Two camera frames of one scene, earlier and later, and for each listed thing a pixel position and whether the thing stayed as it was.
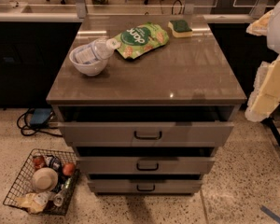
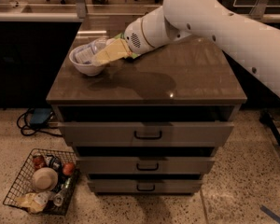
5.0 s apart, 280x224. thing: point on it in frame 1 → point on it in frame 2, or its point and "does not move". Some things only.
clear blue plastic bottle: [98, 49] does not move
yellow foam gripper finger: [272, 85] → [112, 51]
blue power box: [40, 116] does not move
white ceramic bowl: [87, 69] does not move
